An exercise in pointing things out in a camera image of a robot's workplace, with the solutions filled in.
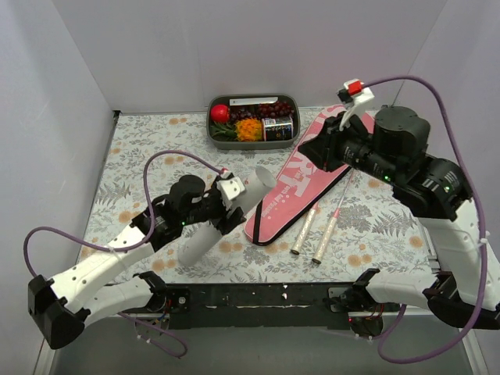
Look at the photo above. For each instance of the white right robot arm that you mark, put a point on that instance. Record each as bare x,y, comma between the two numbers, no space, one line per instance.
437,194

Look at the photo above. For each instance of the pink racket cover bag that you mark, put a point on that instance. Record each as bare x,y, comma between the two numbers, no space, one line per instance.
264,223

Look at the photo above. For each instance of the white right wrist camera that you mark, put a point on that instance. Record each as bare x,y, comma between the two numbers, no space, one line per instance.
356,99

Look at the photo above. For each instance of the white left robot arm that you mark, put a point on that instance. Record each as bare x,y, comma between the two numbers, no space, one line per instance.
63,305

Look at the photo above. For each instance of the orange flower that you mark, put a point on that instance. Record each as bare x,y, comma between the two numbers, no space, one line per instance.
249,130

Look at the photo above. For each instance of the green leafy sprig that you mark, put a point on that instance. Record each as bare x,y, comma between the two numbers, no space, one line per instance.
223,132

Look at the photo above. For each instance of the white label strip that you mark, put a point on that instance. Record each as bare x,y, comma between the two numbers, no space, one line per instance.
252,101

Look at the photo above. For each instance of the badminton racket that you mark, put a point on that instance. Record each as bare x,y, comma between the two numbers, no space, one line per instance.
322,247
305,228

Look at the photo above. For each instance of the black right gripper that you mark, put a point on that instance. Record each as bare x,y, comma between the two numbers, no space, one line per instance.
326,144

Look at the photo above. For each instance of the red apple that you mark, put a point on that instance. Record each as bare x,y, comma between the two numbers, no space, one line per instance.
220,113

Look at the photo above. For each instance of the grey plastic tray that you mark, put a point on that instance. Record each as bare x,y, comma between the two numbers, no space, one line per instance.
259,145

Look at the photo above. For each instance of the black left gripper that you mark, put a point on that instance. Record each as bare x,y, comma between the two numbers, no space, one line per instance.
229,218

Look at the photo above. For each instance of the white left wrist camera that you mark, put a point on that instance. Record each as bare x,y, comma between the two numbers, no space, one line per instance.
230,186

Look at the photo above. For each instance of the white shuttlecock tube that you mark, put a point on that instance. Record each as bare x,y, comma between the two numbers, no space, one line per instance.
238,198

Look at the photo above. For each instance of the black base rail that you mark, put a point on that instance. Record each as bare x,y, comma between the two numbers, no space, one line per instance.
250,305

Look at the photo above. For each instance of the shiny patterned can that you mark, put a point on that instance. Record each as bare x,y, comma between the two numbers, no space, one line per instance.
277,129

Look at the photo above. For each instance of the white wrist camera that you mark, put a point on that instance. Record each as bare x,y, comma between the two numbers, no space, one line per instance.
356,99
230,186

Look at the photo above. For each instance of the dark red grapes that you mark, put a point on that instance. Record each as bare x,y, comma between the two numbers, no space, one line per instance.
260,111

